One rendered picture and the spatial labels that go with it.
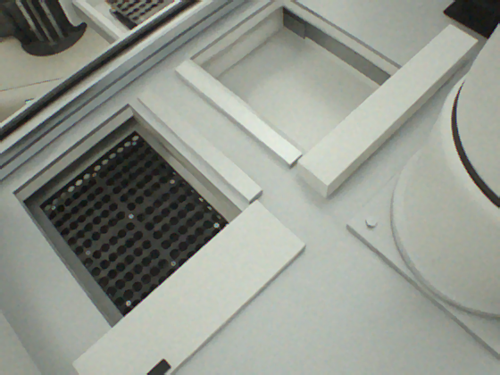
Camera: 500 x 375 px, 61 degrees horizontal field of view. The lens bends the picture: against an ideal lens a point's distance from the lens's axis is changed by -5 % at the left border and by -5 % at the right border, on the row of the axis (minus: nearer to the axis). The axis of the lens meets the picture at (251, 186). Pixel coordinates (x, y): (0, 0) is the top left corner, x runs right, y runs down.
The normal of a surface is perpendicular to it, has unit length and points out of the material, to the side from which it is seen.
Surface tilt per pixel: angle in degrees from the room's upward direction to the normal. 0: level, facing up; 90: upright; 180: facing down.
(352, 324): 0
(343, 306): 0
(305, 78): 0
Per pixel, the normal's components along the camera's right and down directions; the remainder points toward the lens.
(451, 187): -0.93, 0.35
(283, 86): -0.07, -0.47
